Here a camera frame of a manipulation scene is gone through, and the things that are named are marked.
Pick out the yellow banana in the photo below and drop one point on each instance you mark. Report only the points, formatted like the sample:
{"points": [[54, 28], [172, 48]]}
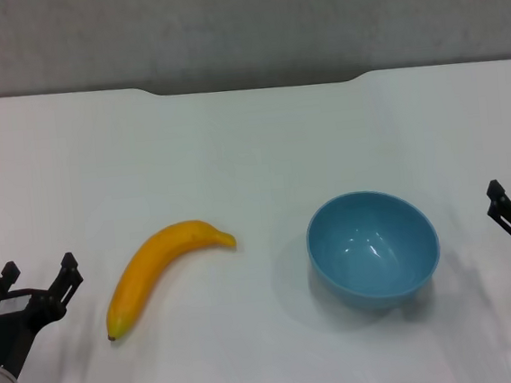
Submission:
{"points": [[154, 264]]}

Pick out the blue plastic bowl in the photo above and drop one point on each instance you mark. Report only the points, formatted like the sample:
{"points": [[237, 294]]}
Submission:
{"points": [[370, 253]]}

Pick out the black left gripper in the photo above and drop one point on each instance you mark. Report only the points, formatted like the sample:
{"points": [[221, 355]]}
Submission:
{"points": [[6, 333]]}

